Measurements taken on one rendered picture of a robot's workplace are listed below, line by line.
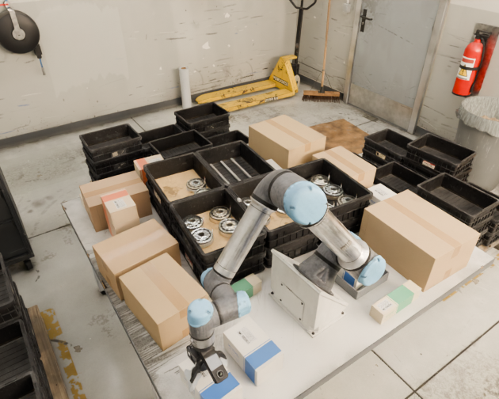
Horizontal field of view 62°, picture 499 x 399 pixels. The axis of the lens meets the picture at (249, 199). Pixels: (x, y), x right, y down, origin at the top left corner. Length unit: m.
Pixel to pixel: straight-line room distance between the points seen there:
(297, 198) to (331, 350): 0.73
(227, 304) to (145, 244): 0.69
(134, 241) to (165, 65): 3.50
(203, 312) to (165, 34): 4.15
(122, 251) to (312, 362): 0.89
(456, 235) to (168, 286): 1.24
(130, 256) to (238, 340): 0.59
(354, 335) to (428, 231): 0.57
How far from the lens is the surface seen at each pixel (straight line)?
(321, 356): 1.66
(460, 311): 2.97
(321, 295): 1.52
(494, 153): 3.93
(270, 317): 1.74
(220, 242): 1.86
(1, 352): 2.32
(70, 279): 3.07
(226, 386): 1.47
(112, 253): 1.85
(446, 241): 1.95
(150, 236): 1.89
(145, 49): 5.00
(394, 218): 1.99
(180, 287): 1.64
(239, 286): 1.76
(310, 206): 1.17
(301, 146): 2.47
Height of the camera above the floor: 2.07
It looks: 36 degrees down
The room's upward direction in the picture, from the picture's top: straight up
